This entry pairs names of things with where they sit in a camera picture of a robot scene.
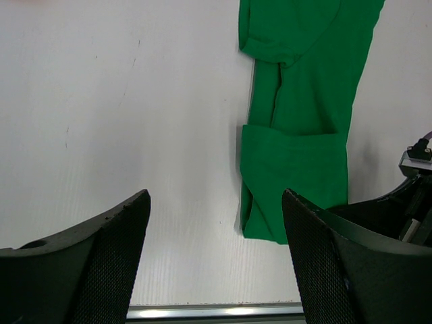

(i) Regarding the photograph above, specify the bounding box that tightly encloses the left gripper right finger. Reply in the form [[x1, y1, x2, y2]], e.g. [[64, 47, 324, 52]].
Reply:
[[281, 189, 431, 323]]

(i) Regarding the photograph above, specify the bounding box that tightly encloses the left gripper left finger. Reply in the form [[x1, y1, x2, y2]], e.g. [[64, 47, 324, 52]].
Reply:
[[1, 190, 151, 323]]

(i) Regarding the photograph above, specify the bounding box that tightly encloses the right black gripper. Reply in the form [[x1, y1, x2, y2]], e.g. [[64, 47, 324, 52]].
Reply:
[[328, 175, 431, 246]]

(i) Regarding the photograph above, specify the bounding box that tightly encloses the green t shirt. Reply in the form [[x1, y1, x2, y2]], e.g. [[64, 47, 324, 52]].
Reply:
[[238, 1, 384, 244]]

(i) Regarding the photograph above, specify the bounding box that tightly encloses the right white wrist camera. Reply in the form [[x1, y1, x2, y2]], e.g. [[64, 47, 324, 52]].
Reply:
[[399, 151, 431, 178]]

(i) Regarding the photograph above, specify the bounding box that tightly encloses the aluminium mounting rail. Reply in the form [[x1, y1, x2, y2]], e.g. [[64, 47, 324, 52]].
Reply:
[[126, 302, 304, 322]]

